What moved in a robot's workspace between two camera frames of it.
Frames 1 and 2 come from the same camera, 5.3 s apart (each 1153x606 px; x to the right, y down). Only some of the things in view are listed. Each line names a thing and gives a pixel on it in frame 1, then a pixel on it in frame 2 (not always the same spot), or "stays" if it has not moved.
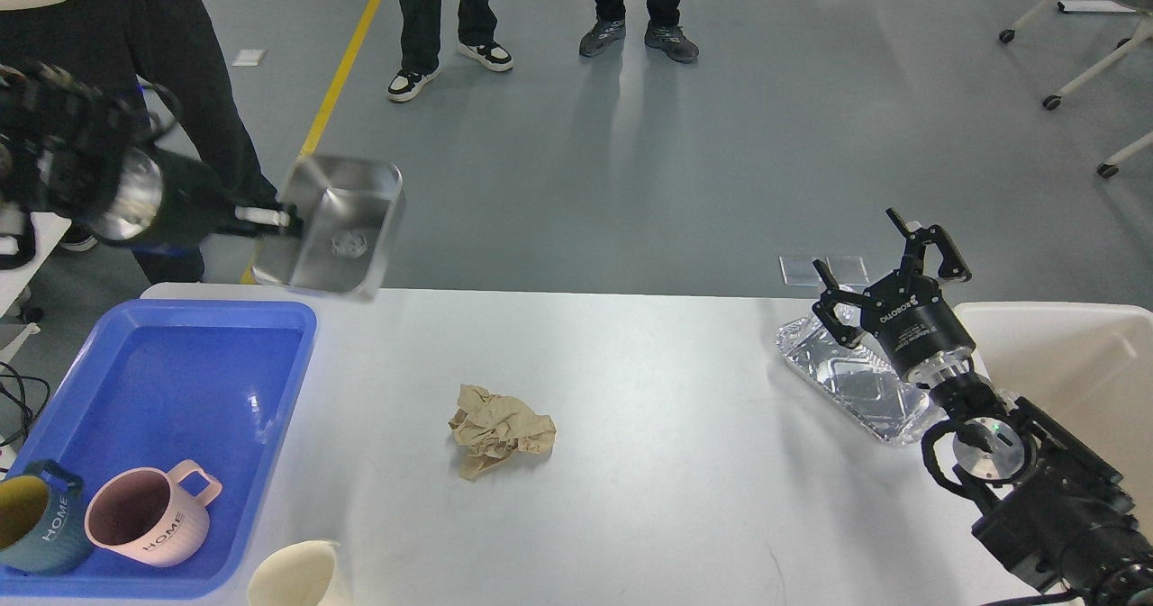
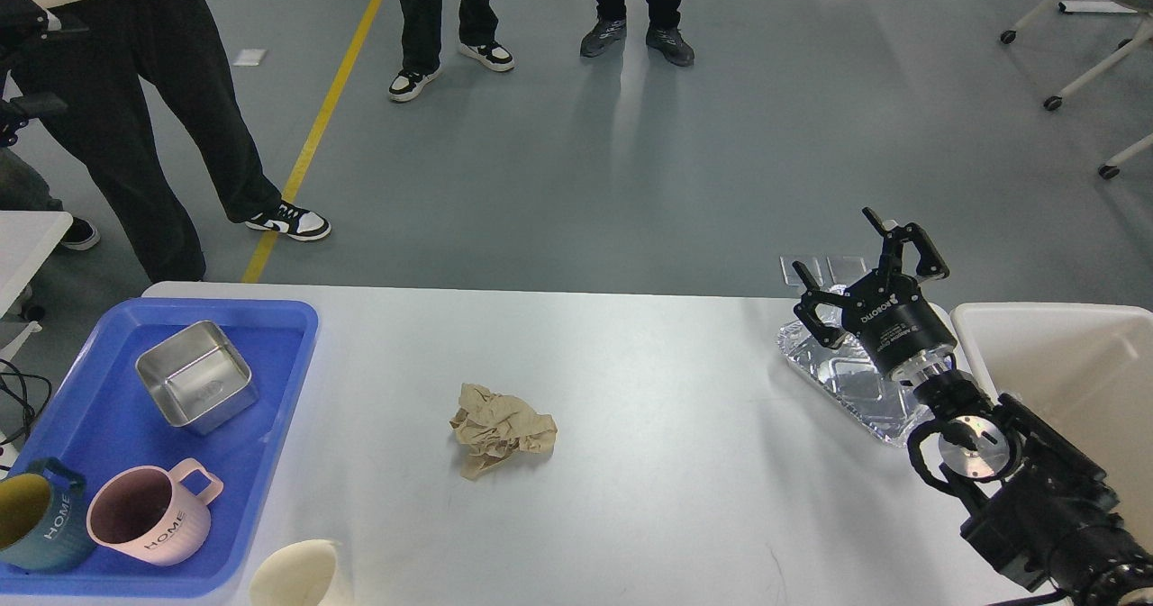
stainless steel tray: [349, 208] -> [198, 378]
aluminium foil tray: [861, 380] stays
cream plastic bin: [1089, 366] stays
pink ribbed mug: [146, 515] stays
